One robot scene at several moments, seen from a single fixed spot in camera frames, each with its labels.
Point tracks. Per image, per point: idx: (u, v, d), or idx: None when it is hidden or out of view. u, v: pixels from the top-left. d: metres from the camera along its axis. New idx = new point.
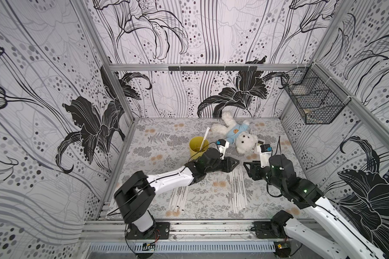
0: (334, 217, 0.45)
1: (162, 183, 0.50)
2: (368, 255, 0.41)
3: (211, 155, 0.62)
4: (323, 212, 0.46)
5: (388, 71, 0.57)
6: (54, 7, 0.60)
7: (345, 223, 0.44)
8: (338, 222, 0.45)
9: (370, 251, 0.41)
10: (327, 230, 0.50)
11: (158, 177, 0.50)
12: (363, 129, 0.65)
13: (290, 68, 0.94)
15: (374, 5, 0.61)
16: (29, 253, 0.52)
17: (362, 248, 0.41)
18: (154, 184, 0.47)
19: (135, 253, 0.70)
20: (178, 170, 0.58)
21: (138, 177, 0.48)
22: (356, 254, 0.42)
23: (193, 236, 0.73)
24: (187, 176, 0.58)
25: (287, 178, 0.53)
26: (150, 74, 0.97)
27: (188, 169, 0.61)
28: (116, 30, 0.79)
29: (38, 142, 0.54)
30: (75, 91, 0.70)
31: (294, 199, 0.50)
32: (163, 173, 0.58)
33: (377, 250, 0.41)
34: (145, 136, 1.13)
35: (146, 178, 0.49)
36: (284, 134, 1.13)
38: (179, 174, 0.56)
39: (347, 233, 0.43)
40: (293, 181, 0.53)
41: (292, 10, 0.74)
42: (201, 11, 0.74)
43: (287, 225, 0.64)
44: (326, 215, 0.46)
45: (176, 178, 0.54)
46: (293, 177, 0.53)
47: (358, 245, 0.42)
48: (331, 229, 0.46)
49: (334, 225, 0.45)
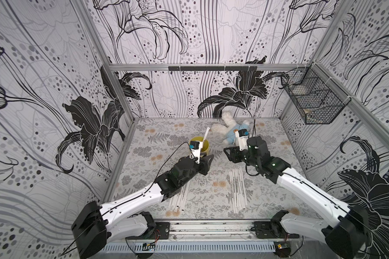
0: (300, 181, 0.51)
1: (119, 211, 0.45)
2: (333, 208, 0.44)
3: (182, 167, 0.55)
4: (289, 178, 0.52)
5: (388, 71, 0.57)
6: (54, 7, 0.60)
7: (309, 185, 0.49)
8: (303, 184, 0.50)
9: (334, 204, 0.44)
10: (300, 197, 0.51)
11: (114, 204, 0.46)
12: (363, 129, 0.65)
13: (290, 68, 0.94)
15: (374, 5, 0.61)
16: (29, 254, 0.53)
17: (326, 203, 0.45)
18: (107, 215, 0.43)
19: (135, 253, 0.70)
20: (142, 191, 0.52)
21: (91, 208, 0.43)
22: (323, 210, 0.45)
23: (193, 236, 0.73)
24: (153, 196, 0.52)
25: (261, 156, 0.59)
26: (150, 74, 0.97)
27: (156, 186, 0.54)
28: (116, 30, 0.79)
29: (38, 142, 0.54)
30: (75, 91, 0.70)
31: (266, 173, 0.57)
32: (123, 198, 0.48)
33: (341, 203, 0.44)
34: (145, 136, 1.13)
35: (100, 209, 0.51)
36: (284, 134, 1.13)
38: (143, 195, 0.51)
39: (312, 192, 0.48)
40: (266, 159, 0.59)
41: (292, 10, 0.74)
42: (201, 11, 0.74)
43: (282, 219, 0.66)
44: (292, 180, 0.51)
45: (139, 200, 0.49)
46: (267, 155, 0.58)
47: (323, 200, 0.45)
48: (300, 193, 0.50)
49: (300, 188, 0.50)
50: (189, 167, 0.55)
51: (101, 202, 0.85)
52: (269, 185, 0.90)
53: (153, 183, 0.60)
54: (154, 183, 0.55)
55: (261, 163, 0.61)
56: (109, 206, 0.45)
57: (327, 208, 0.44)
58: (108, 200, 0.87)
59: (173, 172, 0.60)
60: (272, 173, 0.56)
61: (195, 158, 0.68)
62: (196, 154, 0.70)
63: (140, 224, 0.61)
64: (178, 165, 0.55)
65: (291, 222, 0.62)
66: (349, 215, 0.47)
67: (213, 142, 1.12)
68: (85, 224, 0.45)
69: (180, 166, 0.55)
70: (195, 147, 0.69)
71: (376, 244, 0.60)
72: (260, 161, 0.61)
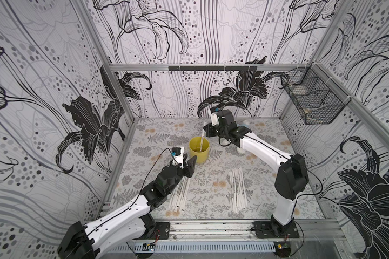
0: (255, 141, 0.60)
1: (106, 228, 0.45)
2: (277, 156, 0.53)
3: (166, 177, 0.56)
4: (248, 140, 0.61)
5: (388, 71, 0.57)
6: (54, 7, 0.60)
7: (263, 143, 0.58)
8: (259, 143, 0.59)
9: (280, 154, 0.54)
10: (260, 157, 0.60)
11: (100, 222, 0.46)
12: (363, 129, 0.65)
13: (290, 68, 0.94)
15: (374, 5, 0.61)
16: (29, 253, 0.52)
17: (273, 154, 0.54)
18: (94, 233, 0.43)
19: (135, 253, 0.70)
20: (128, 205, 0.52)
21: (76, 229, 0.43)
22: (270, 158, 0.55)
23: (193, 236, 0.73)
24: (140, 208, 0.53)
25: (226, 126, 0.72)
26: (150, 74, 0.97)
27: (143, 198, 0.55)
28: (116, 30, 0.79)
29: (38, 142, 0.54)
30: (75, 90, 0.70)
31: (232, 139, 0.66)
32: (109, 214, 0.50)
33: (285, 153, 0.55)
34: (145, 136, 1.13)
35: (85, 228, 0.44)
36: (285, 134, 1.13)
38: (129, 208, 0.51)
39: (263, 147, 0.57)
40: (233, 127, 0.69)
41: (292, 10, 0.74)
42: (201, 11, 0.74)
43: (276, 216, 0.67)
44: (250, 141, 0.61)
45: (126, 215, 0.50)
46: (233, 124, 0.68)
47: (271, 153, 0.55)
48: (258, 152, 0.59)
49: (256, 146, 0.59)
50: (174, 175, 0.56)
51: (101, 202, 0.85)
52: (269, 186, 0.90)
53: (140, 195, 0.56)
54: (139, 195, 0.56)
55: (227, 131, 0.71)
56: (95, 224, 0.45)
57: (273, 158, 0.53)
58: (108, 200, 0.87)
59: (158, 182, 0.60)
60: (236, 138, 0.65)
61: (178, 165, 0.69)
62: (180, 161, 0.70)
63: (137, 227, 0.61)
64: (161, 175, 0.56)
65: (279, 212, 0.65)
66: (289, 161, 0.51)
67: (213, 142, 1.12)
68: (72, 245, 0.45)
69: (163, 176, 0.56)
70: (178, 152, 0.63)
71: (376, 244, 0.60)
72: (226, 130, 0.71)
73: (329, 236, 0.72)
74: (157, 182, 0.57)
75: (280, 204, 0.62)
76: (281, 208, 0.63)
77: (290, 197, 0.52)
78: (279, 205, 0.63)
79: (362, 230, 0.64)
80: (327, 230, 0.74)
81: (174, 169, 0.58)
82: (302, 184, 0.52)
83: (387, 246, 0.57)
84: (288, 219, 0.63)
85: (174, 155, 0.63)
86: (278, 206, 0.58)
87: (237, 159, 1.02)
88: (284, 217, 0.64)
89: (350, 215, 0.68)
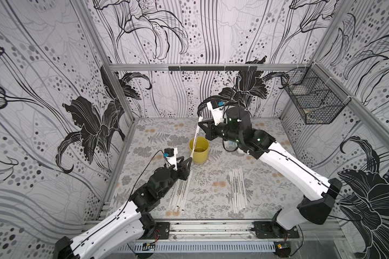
0: (286, 157, 0.47)
1: (92, 242, 0.44)
2: (316, 184, 0.43)
3: (159, 179, 0.53)
4: (275, 155, 0.47)
5: (388, 71, 0.57)
6: (54, 7, 0.60)
7: (296, 162, 0.46)
8: (290, 161, 0.46)
9: (318, 181, 0.44)
10: (289, 178, 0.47)
11: (85, 236, 0.45)
12: (363, 129, 0.65)
13: (290, 68, 0.94)
15: (374, 5, 0.61)
16: (29, 254, 0.53)
17: (311, 181, 0.44)
18: (79, 249, 0.43)
19: (135, 253, 0.70)
20: (116, 213, 0.50)
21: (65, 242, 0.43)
22: (307, 186, 0.44)
23: (193, 236, 0.73)
24: (128, 216, 0.50)
25: (242, 130, 0.52)
26: (150, 74, 0.97)
27: (133, 205, 0.52)
28: (116, 30, 0.79)
29: (38, 143, 0.54)
30: (75, 90, 0.70)
31: (249, 150, 0.50)
32: (96, 225, 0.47)
33: (322, 179, 0.44)
34: (145, 136, 1.13)
35: (70, 243, 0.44)
36: (284, 134, 1.13)
38: (117, 217, 0.49)
39: (297, 169, 0.45)
40: (249, 133, 0.52)
41: (292, 10, 0.74)
42: (201, 11, 0.74)
43: (279, 219, 0.65)
44: (279, 157, 0.47)
45: (114, 225, 0.48)
46: (249, 129, 0.50)
47: (308, 178, 0.44)
48: (289, 172, 0.47)
49: (286, 165, 0.46)
50: (168, 177, 0.54)
51: (101, 202, 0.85)
52: (269, 185, 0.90)
53: (128, 200, 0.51)
54: (128, 202, 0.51)
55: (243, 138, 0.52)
56: (81, 238, 0.44)
57: (312, 186, 0.43)
58: (108, 200, 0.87)
59: (149, 185, 0.59)
60: (256, 148, 0.49)
61: (171, 167, 0.67)
62: (173, 162, 0.68)
63: (135, 230, 0.61)
64: (154, 177, 0.53)
65: (282, 217, 0.63)
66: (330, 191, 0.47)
67: (213, 142, 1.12)
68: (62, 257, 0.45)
69: (155, 178, 0.53)
70: (170, 154, 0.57)
71: (377, 244, 0.60)
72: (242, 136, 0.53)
73: (329, 236, 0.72)
74: (148, 184, 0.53)
75: (289, 214, 0.59)
76: (288, 217, 0.60)
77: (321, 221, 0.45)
78: (288, 214, 0.59)
79: (362, 231, 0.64)
80: (327, 230, 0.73)
81: (168, 170, 0.56)
82: None
83: (387, 246, 0.57)
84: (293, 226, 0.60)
85: (166, 156, 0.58)
86: (284, 215, 0.62)
87: (237, 159, 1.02)
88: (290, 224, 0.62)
89: (350, 215, 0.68)
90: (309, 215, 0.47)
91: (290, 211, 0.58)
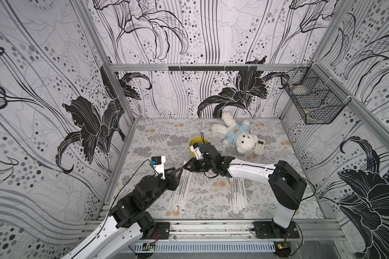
0: (240, 164, 0.62)
1: None
2: (266, 171, 0.53)
3: (146, 188, 0.50)
4: (233, 167, 0.63)
5: (388, 71, 0.57)
6: (54, 7, 0.60)
7: (248, 163, 0.60)
8: (245, 164, 0.61)
9: (265, 168, 0.54)
10: (254, 179, 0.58)
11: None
12: (363, 129, 0.65)
13: (290, 68, 0.94)
15: (374, 5, 0.61)
16: (29, 254, 0.53)
17: (259, 170, 0.55)
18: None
19: (135, 253, 0.70)
20: (98, 231, 0.48)
21: None
22: (263, 178, 0.54)
23: (193, 236, 0.73)
24: (109, 233, 0.48)
25: (213, 159, 0.73)
26: (150, 74, 0.97)
27: (112, 220, 0.49)
28: (116, 30, 0.79)
29: (38, 143, 0.54)
30: (75, 91, 0.70)
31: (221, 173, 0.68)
32: (79, 245, 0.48)
33: (269, 165, 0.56)
34: (145, 136, 1.13)
35: None
36: (285, 134, 1.13)
38: (98, 236, 0.47)
39: (251, 168, 0.58)
40: (219, 159, 0.70)
41: (292, 10, 0.74)
42: (201, 11, 0.74)
43: (275, 218, 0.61)
44: (235, 166, 0.63)
45: (95, 243, 0.46)
46: (219, 156, 0.69)
47: (257, 169, 0.56)
48: (249, 175, 0.59)
49: (243, 170, 0.59)
50: (154, 186, 0.51)
51: (101, 202, 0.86)
52: (269, 185, 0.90)
53: (107, 216, 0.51)
54: (107, 218, 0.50)
55: (214, 165, 0.72)
56: None
57: (263, 174, 0.53)
58: (108, 200, 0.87)
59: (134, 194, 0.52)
60: (225, 171, 0.66)
61: (159, 176, 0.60)
62: (160, 170, 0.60)
63: (132, 234, 0.62)
64: (140, 186, 0.50)
65: (278, 215, 0.63)
66: (276, 171, 0.52)
67: (213, 142, 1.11)
68: None
69: (142, 186, 0.50)
70: (157, 162, 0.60)
71: (377, 244, 0.60)
72: (213, 164, 0.72)
73: (329, 236, 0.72)
74: (134, 193, 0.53)
75: (280, 210, 0.60)
76: (283, 214, 0.60)
77: (295, 206, 0.49)
78: (278, 209, 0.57)
79: (362, 231, 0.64)
80: (326, 230, 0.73)
81: (154, 179, 0.53)
82: (301, 188, 0.50)
83: (387, 246, 0.57)
84: (289, 223, 0.62)
85: (153, 164, 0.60)
86: (279, 212, 0.62)
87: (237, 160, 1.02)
88: (287, 220, 0.62)
89: (350, 215, 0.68)
90: (284, 200, 0.51)
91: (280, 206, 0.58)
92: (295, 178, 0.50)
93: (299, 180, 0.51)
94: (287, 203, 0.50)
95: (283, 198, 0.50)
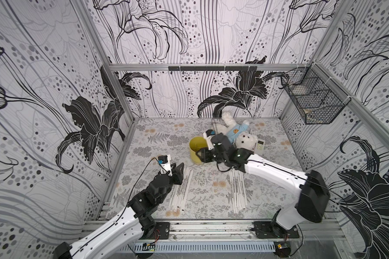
0: (263, 163, 0.54)
1: (91, 247, 0.45)
2: (294, 178, 0.48)
3: (159, 185, 0.55)
4: (254, 163, 0.55)
5: (388, 71, 0.57)
6: (54, 7, 0.60)
7: (272, 165, 0.53)
8: (268, 165, 0.53)
9: (294, 176, 0.48)
10: (274, 183, 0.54)
11: (84, 243, 0.46)
12: (363, 129, 0.65)
13: (290, 68, 0.94)
15: (374, 5, 0.61)
16: (29, 254, 0.53)
17: (288, 177, 0.49)
18: (78, 254, 0.44)
19: (135, 253, 0.70)
20: (115, 219, 0.51)
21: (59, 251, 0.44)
22: (288, 184, 0.48)
23: (193, 236, 0.73)
24: (127, 222, 0.52)
25: (226, 151, 0.62)
26: (150, 74, 0.97)
27: (130, 210, 0.54)
28: (116, 30, 0.79)
29: (38, 142, 0.54)
30: (75, 90, 0.70)
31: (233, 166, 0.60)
32: (94, 231, 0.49)
33: (300, 173, 0.48)
34: (145, 136, 1.13)
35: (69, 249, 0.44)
36: (284, 134, 1.13)
38: (116, 223, 0.51)
39: (275, 171, 0.51)
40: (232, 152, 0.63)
41: (292, 10, 0.74)
42: (201, 11, 0.74)
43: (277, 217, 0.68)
44: (257, 164, 0.55)
45: (112, 231, 0.49)
46: (232, 148, 0.63)
47: (284, 175, 0.49)
48: (269, 175, 0.52)
49: (265, 170, 0.53)
50: (167, 183, 0.56)
51: (101, 202, 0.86)
52: (269, 185, 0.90)
53: (126, 206, 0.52)
54: (127, 208, 0.54)
55: (227, 158, 0.65)
56: (80, 243, 0.46)
57: (289, 182, 0.48)
58: (108, 200, 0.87)
59: (149, 192, 0.59)
60: (240, 165, 0.59)
61: (167, 173, 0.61)
62: (167, 168, 0.71)
63: (133, 232, 0.61)
64: (154, 183, 0.55)
65: (282, 216, 0.63)
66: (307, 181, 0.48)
67: None
68: None
69: (155, 184, 0.55)
70: (164, 161, 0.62)
71: (376, 244, 0.60)
72: (227, 156, 0.64)
73: (329, 237, 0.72)
74: (147, 190, 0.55)
75: (289, 215, 0.59)
76: (288, 217, 0.60)
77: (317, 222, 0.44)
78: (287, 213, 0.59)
79: (362, 231, 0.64)
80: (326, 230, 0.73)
81: (166, 176, 0.59)
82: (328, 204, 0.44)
83: (387, 246, 0.57)
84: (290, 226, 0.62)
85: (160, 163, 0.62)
86: (286, 215, 0.60)
87: None
88: (290, 223, 0.61)
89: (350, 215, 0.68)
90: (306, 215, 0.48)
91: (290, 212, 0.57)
92: (323, 191, 0.47)
93: (325, 193, 0.47)
94: (308, 215, 0.47)
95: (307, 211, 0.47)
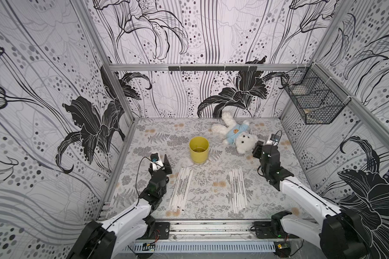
0: (297, 185, 0.55)
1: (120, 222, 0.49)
2: (322, 207, 0.47)
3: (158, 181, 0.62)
4: (289, 183, 0.57)
5: (388, 71, 0.57)
6: (54, 7, 0.60)
7: (307, 190, 0.53)
8: (301, 189, 0.54)
9: (326, 205, 0.47)
10: (306, 208, 0.52)
11: (108, 223, 0.47)
12: (363, 129, 0.65)
13: (290, 68, 0.94)
15: (374, 5, 0.61)
16: (29, 254, 0.53)
17: (317, 204, 0.48)
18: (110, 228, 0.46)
19: (135, 253, 0.70)
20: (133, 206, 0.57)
21: (91, 227, 0.44)
22: (315, 209, 0.48)
23: (193, 236, 0.73)
24: (143, 206, 0.59)
25: (270, 164, 0.64)
26: (150, 74, 0.97)
27: (143, 200, 0.61)
28: (116, 30, 0.79)
29: (38, 142, 0.54)
30: (75, 91, 0.70)
31: (270, 179, 0.63)
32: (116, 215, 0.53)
33: (333, 205, 0.46)
34: (145, 136, 1.13)
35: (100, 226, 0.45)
36: (285, 134, 1.13)
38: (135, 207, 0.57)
39: (307, 195, 0.51)
40: (275, 167, 0.65)
41: (292, 10, 0.74)
42: (201, 11, 0.74)
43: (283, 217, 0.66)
44: (292, 185, 0.56)
45: (133, 213, 0.54)
46: (277, 164, 0.64)
47: (315, 202, 0.48)
48: (301, 199, 0.53)
49: (298, 192, 0.54)
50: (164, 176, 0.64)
51: (101, 202, 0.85)
52: (269, 185, 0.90)
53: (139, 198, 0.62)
54: (140, 198, 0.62)
55: (268, 170, 0.65)
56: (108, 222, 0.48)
57: (317, 208, 0.47)
58: (108, 200, 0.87)
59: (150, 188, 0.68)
60: (275, 181, 0.62)
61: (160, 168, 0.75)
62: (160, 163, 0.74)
63: (139, 226, 0.62)
64: (153, 179, 0.63)
65: (292, 222, 0.61)
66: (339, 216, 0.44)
67: (213, 142, 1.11)
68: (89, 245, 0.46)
69: (155, 179, 0.63)
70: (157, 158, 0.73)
71: (376, 244, 0.60)
72: (269, 168, 0.67)
73: None
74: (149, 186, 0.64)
75: (304, 228, 0.55)
76: (296, 228, 0.59)
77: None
78: (302, 226, 0.56)
79: None
80: None
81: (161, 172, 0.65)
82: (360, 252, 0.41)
83: (387, 246, 0.57)
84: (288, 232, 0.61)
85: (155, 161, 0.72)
86: (298, 225, 0.58)
87: (237, 160, 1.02)
88: (293, 231, 0.62)
89: None
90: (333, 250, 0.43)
91: (309, 230, 0.53)
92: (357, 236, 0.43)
93: (359, 236, 0.42)
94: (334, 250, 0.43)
95: (333, 246, 0.43)
